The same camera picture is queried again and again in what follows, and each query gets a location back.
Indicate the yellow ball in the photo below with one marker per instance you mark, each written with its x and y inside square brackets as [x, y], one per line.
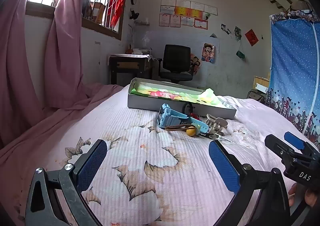
[191, 132]

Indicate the colourful paper box lining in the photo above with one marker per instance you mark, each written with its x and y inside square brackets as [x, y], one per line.
[175, 93]

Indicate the stack of books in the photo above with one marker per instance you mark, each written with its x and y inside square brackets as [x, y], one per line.
[138, 51]

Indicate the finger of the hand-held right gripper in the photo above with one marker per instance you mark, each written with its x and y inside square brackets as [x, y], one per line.
[277, 145]
[295, 140]

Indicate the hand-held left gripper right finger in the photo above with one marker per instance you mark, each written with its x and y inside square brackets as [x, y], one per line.
[223, 166]

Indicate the dark wooden desk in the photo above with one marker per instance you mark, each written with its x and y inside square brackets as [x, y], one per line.
[130, 65]

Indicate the grey cardboard box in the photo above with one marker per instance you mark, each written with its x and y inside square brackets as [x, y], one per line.
[140, 102]

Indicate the cartoon wall poster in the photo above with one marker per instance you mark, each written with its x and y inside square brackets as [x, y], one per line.
[208, 53]

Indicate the blue smartwatch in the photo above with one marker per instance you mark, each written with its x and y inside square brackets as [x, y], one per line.
[172, 117]

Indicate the person's right hand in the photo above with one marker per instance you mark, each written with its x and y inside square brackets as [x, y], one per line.
[310, 197]

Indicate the pink curtain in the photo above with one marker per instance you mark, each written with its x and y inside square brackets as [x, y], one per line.
[65, 53]

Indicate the red cartoon wall sticker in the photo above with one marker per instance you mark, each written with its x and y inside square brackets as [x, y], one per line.
[196, 62]

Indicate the small wall photo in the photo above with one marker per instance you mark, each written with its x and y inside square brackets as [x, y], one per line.
[225, 28]

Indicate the black office chair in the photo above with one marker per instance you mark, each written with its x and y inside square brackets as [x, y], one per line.
[176, 58]

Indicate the red hanging garment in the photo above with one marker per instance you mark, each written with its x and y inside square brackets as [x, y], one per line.
[117, 9]

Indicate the green hanging pouch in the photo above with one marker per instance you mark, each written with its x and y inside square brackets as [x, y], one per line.
[240, 54]

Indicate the beige hair claw clip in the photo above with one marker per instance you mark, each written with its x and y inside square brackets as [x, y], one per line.
[217, 122]

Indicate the blue printed fabric wardrobe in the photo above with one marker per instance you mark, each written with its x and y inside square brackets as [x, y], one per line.
[292, 66]

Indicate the group of wall certificates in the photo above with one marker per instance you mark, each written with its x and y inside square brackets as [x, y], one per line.
[187, 13]

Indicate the tall wall photo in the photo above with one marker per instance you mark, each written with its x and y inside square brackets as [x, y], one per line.
[237, 33]

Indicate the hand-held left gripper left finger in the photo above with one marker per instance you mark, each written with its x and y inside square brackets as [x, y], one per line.
[92, 163]

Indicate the red diamond paper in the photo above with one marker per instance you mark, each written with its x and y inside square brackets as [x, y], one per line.
[251, 37]

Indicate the pink floral bed sheet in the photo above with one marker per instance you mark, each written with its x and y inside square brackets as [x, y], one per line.
[150, 166]

